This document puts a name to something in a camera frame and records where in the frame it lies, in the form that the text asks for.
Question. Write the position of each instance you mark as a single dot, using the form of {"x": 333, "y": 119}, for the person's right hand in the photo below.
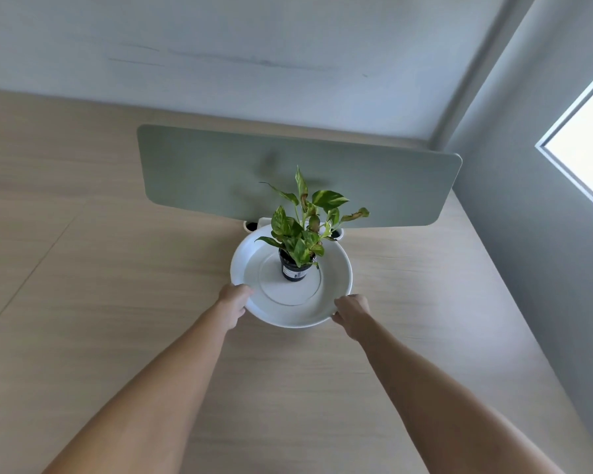
{"x": 352, "y": 313}

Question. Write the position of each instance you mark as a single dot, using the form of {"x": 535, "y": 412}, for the person's left hand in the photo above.
{"x": 232, "y": 305}

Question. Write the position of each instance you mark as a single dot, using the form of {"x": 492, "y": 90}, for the person's right thumb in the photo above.
{"x": 343, "y": 302}

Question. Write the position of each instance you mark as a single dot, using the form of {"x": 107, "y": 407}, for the person's left thumb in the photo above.
{"x": 241, "y": 291}

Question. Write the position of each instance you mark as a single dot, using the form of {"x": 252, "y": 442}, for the white round plate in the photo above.
{"x": 296, "y": 296}

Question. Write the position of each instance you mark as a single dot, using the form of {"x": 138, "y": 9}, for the person's left forearm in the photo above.
{"x": 150, "y": 399}

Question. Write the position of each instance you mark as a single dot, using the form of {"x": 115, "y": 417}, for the person's right forearm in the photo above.
{"x": 440, "y": 404}

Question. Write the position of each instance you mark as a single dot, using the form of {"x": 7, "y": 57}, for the small black plant pot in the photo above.
{"x": 295, "y": 270}

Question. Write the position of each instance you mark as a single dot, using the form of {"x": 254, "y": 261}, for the green leafy plant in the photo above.
{"x": 304, "y": 227}

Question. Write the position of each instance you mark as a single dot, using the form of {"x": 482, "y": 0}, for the grey-green desk divider panel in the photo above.
{"x": 296, "y": 175}

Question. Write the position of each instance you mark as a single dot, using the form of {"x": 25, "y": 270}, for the window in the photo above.
{"x": 585, "y": 143}

